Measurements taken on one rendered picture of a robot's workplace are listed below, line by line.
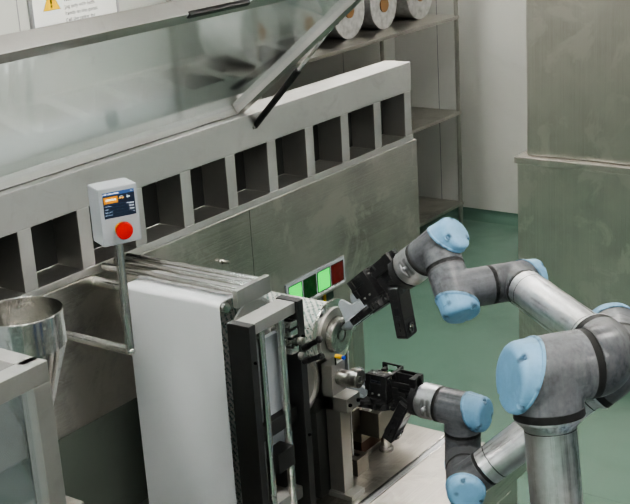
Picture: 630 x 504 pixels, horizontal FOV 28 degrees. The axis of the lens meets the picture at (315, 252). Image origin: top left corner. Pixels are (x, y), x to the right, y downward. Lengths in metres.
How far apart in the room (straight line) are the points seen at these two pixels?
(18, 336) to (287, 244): 1.11
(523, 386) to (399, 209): 1.50
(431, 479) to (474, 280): 0.58
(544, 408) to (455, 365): 3.59
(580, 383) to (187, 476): 0.88
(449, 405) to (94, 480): 0.74
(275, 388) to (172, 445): 0.30
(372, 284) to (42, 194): 0.66
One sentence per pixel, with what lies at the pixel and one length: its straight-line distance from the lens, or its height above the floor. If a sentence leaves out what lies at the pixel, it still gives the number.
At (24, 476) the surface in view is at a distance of 1.73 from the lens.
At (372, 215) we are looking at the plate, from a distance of 3.31.
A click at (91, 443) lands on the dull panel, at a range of 2.62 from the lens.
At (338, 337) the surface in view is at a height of 1.25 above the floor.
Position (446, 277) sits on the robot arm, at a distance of 2.36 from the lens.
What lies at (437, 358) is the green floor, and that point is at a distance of 5.67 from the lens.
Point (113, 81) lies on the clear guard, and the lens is 2.21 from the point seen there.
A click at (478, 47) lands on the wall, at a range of 7.47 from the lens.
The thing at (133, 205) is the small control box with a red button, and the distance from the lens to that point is 2.11.
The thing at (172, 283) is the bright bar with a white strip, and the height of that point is 1.44.
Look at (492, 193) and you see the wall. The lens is 7.62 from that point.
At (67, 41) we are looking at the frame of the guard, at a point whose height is 1.97.
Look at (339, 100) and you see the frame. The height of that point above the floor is 1.62.
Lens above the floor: 2.23
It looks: 18 degrees down
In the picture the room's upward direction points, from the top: 4 degrees counter-clockwise
